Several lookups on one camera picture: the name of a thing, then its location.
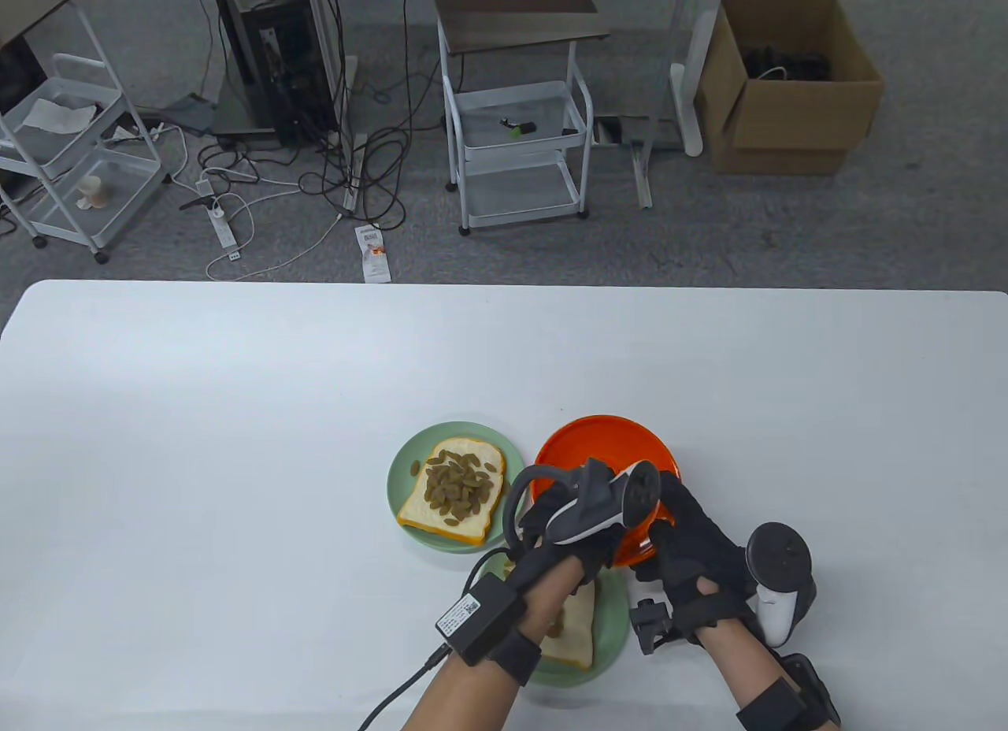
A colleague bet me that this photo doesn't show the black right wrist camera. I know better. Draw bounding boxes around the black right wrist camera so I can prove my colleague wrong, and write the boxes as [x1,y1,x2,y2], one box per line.
[628,599,702,655]

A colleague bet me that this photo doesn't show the person's right hand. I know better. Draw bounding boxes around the person's right hand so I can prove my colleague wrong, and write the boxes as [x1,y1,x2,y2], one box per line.
[636,473,754,599]

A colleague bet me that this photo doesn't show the crumpled white paper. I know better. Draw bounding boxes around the crumpled white paper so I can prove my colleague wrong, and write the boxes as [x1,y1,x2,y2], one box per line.
[20,99,99,133]

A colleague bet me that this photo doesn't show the orange plastic bowl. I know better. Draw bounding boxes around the orange plastic bowl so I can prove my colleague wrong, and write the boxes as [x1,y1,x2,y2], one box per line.
[533,415,683,568]

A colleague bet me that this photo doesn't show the toast slice with orange crust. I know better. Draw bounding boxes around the toast slice with orange crust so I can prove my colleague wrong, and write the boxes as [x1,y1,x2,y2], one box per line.
[396,436,506,546]

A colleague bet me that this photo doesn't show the black labelled wrist box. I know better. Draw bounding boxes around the black labelled wrist box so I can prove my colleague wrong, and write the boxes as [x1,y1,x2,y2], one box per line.
[435,573,528,667]

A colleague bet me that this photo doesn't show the grey hand controller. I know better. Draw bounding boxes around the grey hand controller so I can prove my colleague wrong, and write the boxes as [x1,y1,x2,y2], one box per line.
[504,458,662,560]
[745,522,818,648]

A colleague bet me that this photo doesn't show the black right arm strap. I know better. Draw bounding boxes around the black right arm strap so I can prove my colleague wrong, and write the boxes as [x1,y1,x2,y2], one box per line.
[735,652,842,731]

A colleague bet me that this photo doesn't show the person's left hand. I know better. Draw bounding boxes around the person's left hand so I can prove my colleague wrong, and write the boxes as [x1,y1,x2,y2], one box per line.
[512,479,631,586]

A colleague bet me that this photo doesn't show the black wrist box cable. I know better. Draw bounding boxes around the black wrist box cable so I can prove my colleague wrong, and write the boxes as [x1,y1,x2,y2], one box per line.
[358,554,513,731]

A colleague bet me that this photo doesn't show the black items with white cable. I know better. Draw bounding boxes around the black items with white cable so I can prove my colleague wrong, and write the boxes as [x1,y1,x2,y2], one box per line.
[736,44,832,82]

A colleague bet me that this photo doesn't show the white desk leg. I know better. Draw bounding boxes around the white desk leg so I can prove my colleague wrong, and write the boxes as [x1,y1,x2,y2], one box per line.
[669,0,725,158]

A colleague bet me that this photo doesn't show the toast slice with pale crust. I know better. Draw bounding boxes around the toast slice with pale crust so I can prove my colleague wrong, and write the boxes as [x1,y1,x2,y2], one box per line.
[539,577,596,670]

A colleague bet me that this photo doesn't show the white power strip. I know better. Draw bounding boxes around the white power strip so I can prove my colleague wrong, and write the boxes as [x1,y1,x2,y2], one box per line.
[195,178,243,262]

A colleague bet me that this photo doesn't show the green round plate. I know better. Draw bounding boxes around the green round plate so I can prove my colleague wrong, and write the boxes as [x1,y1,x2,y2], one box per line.
[386,421,527,553]
[472,550,629,688]

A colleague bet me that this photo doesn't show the person's left forearm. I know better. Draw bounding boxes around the person's left forearm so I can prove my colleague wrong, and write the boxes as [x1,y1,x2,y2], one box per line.
[402,546,587,731]

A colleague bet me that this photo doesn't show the white paper packet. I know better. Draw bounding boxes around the white paper packet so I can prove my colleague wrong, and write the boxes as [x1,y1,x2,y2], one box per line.
[354,224,392,284]

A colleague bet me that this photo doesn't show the black equipment stand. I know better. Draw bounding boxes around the black equipment stand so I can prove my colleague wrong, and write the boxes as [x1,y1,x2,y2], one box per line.
[206,0,351,150]

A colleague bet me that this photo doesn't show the tangle of black cables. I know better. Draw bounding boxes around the tangle of black cables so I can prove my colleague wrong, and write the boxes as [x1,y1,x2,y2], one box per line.
[197,0,473,236]

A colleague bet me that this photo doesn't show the white cart with mesh trays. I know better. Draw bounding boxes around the white cart with mesh trays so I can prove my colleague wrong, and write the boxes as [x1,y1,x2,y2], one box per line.
[0,0,170,265]

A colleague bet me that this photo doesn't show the white cart with dark top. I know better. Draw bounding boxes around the white cart with dark top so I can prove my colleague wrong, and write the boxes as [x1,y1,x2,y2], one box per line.
[434,0,613,237]

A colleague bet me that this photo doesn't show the black left wrist strap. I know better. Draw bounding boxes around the black left wrist strap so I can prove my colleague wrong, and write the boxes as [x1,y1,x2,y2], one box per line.
[492,629,543,688]

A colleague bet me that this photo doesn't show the brown cardboard box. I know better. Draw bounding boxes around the brown cardboard box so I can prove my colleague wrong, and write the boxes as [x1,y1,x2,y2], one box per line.
[695,0,885,176]

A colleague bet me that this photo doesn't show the grey metal floor rail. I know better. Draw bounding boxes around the grey metal floor rail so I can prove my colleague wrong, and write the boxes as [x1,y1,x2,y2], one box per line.
[342,54,365,213]
[592,117,682,210]

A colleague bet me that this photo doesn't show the white floor cable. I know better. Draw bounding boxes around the white floor cable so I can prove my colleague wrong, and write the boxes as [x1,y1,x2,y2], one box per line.
[205,195,345,283]

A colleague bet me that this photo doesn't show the person's right forearm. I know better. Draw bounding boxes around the person's right forearm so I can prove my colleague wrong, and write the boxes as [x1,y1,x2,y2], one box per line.
[699,605,796,731]

